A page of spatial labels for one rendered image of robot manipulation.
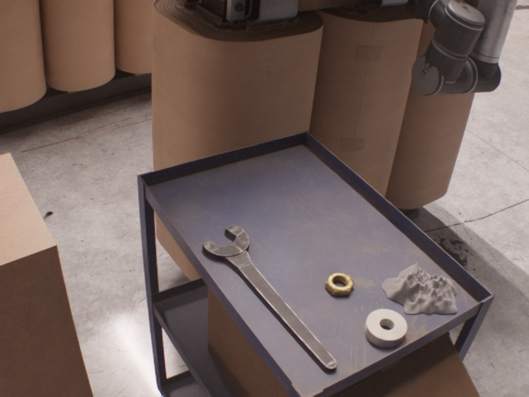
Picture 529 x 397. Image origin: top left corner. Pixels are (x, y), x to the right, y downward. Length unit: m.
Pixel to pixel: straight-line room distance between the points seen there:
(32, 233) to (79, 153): 1.95
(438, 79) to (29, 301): 1.10
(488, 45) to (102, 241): 1.69
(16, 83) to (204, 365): 2.04
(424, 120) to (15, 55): 1.95
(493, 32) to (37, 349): 1.36
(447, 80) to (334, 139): 0.53
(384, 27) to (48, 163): 1.87
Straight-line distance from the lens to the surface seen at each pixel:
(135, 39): 3.27
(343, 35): 1.76
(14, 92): 3.08
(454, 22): 1.47
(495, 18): 1.61
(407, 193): 2.40
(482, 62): 1.64
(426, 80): 1.55
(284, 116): 1.65
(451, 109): 2.28
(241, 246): 1.11
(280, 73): 1.57
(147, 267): 1.39
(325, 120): 1.89
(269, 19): 1.54
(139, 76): 3.53
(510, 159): 3.52
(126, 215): 2.61
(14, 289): 1.12
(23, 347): 1.24
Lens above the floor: 1.63
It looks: 38 degrees down
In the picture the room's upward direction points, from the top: 7 degrees clockwise
